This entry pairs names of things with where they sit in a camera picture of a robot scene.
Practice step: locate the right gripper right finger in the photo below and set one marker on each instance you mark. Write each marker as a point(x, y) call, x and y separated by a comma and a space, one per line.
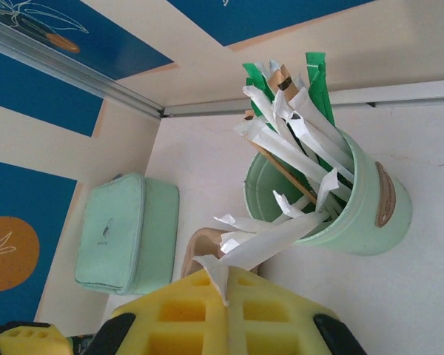
point(281, 321)

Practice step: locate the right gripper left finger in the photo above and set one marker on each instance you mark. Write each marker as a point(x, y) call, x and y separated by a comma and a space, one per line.
point(177, 318)

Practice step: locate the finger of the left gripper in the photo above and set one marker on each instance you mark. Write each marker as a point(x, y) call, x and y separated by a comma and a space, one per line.
point(29, 342)

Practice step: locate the white paper-wrapped straw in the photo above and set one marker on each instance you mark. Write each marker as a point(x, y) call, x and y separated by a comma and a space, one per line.
point(327, 185)
point(318, 122)
point(266, 240)
point(286, 203)

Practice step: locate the brown pulp cup carrier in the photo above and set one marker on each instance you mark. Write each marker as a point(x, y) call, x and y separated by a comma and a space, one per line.
point(200, 244)

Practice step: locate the mint green zipper pouch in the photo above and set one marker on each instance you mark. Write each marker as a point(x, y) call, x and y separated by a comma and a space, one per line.
point(111, 236)

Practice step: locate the mint green holder cup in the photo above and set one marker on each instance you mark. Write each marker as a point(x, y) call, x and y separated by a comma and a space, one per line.
point(373, 222)

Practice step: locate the wooden stirrer stick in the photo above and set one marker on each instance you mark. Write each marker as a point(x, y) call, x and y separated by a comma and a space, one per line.
point(292, 177)

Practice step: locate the wrapped straws and utensils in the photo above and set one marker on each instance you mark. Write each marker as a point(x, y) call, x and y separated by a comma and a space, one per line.
point(281, 148)

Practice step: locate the green paper-wrapped straw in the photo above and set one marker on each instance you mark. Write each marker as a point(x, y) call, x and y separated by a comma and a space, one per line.
point(318, 88)
point(257, 77)

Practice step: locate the brown paper stick packet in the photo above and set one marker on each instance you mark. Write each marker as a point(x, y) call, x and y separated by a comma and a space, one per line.
point(281, 79)

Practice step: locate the aluminium back rail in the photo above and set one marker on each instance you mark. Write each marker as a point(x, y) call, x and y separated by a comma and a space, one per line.
point(207, 109)

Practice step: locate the left aluminium frame post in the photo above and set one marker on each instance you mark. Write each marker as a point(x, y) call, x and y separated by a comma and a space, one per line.
point(77, 75)

